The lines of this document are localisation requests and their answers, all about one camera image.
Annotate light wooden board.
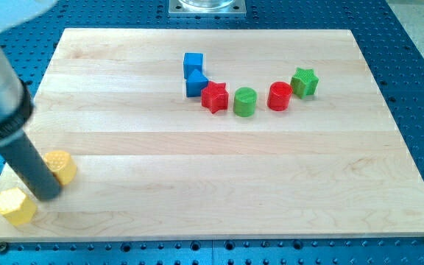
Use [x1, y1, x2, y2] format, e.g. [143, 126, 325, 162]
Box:
[0, 28, 424, 242]

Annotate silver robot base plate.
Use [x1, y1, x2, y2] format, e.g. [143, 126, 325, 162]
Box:
[168, 0, 247, 17]

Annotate blue triangle block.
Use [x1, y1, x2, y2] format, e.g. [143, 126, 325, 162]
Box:
[185, 69, 209, 97]

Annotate yellow hexagon block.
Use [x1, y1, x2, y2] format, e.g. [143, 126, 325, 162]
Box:
[0, 188, 38, 226]

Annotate blue cube block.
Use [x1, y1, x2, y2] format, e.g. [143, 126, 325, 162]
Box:
[183, 52, 203, 79]

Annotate green star block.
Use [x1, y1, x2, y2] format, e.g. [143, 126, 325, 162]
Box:
[291, 68, 319, 99]

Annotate yellow heart block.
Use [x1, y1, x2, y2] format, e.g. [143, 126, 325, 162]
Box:
[43, 150, 77, 186]

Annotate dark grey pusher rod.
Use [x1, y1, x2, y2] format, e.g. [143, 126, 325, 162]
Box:
[0, 130, 62, 201]

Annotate red star block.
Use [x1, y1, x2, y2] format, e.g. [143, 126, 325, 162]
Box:
[201, 81, 229, 113]

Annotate red cylinder block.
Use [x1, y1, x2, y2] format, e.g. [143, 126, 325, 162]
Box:
[267, 81, 293, 111]

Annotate green cylinder block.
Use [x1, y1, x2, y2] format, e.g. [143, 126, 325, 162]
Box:
[233, 87, 257, 117]

